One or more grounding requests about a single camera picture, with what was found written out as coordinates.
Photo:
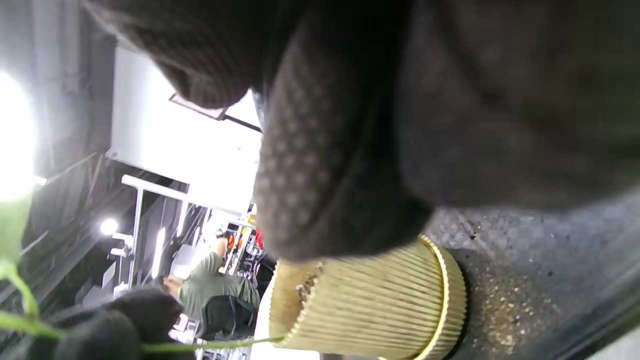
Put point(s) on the round ceiling spotlight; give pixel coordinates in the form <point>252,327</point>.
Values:
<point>109,227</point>

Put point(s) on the person's left hand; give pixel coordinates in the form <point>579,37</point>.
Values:
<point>100,330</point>

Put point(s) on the white metal frame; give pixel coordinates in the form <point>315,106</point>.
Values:
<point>137,210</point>

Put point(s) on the black mesh chair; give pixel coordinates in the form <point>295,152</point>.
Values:
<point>227,315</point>

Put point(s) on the person's right hand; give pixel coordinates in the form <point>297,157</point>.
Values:
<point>450,100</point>

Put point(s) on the yellow ribbed flower pot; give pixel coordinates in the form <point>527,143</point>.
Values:
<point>375,305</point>

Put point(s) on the brown potting mix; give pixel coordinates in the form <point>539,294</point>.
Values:
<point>307,287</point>

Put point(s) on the red artificial rose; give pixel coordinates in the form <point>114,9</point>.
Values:
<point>12,230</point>

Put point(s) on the long ceiling tube light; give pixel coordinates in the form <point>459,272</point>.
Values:
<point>15,135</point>

